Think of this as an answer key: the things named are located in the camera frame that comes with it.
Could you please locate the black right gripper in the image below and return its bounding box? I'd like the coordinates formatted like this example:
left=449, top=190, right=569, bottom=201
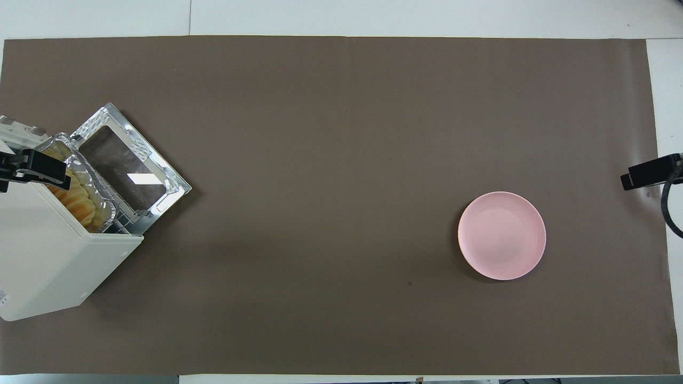
left=620, top=153, right=683, bottom=191

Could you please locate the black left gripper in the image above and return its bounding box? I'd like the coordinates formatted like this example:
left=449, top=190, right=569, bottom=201
left=0, top=148, right=72, bottom=193

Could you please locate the striped yellow bread loaf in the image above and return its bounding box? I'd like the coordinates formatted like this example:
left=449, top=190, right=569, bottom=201
left=42, top=146, right=100, bottom=225

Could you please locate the aluminium foil tray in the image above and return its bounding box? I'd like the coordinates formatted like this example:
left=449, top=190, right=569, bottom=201
left=34, top=133, right=117, bottom=234

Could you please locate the white toaster oven body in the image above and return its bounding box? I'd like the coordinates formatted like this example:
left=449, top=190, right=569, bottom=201
left=0, top=114, right=145, bottom=322

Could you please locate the pink round plate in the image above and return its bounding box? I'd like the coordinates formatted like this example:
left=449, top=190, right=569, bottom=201
left=458, top=191, right=547, bottom=281

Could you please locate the brown paper table mat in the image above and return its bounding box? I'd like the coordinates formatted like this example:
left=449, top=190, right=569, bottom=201
left=0, top=35, right=679, bottom=376

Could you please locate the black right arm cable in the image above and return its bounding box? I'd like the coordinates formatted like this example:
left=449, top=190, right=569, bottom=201
left=661, top=164, right=683, bottom=239

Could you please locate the glass oven door metal frame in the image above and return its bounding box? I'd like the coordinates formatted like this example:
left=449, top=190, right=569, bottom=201
left=68, top=102, right=192, bottom=236

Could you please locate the metal wire oven rack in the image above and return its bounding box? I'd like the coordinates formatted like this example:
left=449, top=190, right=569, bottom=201
left=101, top=200, right=135, bottom=235

